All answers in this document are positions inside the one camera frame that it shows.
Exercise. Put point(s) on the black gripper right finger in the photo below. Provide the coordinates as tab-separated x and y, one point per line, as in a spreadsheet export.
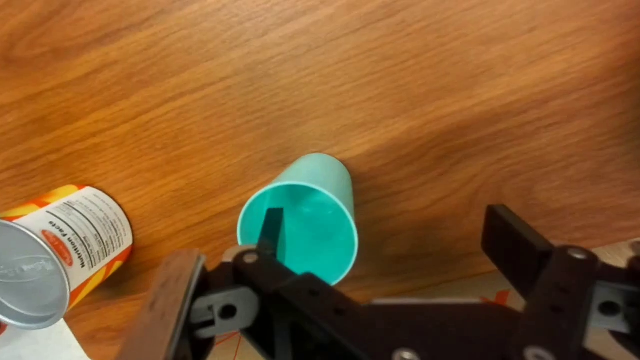
546	281

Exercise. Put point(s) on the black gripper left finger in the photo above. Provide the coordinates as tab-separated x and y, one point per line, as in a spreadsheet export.
293	300

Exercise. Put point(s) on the teal plastic cup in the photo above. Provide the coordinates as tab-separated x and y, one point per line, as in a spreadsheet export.
312	223

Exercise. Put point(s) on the orange and white tin can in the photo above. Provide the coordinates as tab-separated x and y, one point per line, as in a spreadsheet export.
72	242

